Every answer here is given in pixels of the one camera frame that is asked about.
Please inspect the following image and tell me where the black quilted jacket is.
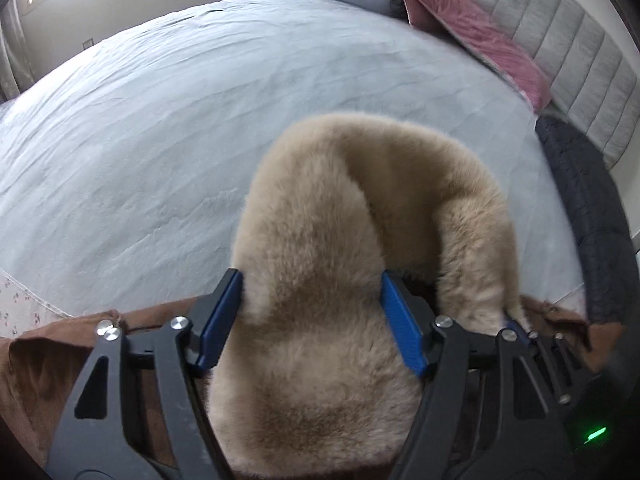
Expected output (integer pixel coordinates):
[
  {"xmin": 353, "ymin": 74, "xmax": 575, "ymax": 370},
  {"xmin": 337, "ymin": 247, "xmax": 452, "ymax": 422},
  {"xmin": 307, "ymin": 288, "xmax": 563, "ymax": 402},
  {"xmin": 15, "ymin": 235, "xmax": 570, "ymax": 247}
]
[{"xmin": 535, "ymin": 115, "xmax": 639, "ymax": 323}]

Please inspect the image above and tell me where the light blue bed blanket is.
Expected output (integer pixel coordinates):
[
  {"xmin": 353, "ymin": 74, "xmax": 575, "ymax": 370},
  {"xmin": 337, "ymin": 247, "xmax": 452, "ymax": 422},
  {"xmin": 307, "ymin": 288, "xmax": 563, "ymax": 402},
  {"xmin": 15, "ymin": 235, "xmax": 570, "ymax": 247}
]
[{"xmin": 1, "ymin": 0, "xmax": 582, "ymax": 315}]

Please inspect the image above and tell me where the pink velvet quilt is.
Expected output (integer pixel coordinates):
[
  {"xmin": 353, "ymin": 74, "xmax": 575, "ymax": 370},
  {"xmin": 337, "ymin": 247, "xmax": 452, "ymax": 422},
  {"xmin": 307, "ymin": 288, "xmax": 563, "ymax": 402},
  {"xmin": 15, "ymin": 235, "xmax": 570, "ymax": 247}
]
[{"xmin": 404, "ymin": 0, "xmax": 551, "ymax": 112}]

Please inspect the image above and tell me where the grey curtain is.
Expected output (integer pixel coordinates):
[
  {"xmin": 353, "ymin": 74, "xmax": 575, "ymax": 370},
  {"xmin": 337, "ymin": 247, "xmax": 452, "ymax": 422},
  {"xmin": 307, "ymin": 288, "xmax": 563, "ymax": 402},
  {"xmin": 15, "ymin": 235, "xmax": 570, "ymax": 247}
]
[{"xmin": 0, "ymin": 0, "xmax": 36, "ymax": 102}]

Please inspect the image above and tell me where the floral white bed sheet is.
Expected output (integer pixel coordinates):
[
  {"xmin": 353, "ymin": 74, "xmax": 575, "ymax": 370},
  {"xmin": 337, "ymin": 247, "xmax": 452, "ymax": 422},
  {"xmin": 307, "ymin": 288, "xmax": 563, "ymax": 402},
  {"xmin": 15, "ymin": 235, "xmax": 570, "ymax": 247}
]
[{"xmin": 0, "ymin": 271, "xmax": 70, "ymax": 338}]

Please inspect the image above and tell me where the brown coat with fur collar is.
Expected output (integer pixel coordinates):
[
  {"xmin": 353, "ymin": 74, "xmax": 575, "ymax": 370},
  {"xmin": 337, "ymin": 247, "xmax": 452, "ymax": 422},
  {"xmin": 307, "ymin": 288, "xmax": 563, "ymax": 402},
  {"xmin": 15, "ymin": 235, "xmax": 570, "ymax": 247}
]
[{"xmin": 1, "ymin": 114, "xmax": 624, "ymax": 479}]

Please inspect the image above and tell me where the grey padded headboard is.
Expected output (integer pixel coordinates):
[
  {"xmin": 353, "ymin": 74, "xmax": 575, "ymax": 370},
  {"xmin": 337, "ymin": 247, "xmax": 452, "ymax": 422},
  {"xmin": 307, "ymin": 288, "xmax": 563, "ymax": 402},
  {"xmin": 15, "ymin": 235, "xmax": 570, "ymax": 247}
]
[{"xmin": 475, "ymin": 0, "xmax": 639, "ymax": 168}]

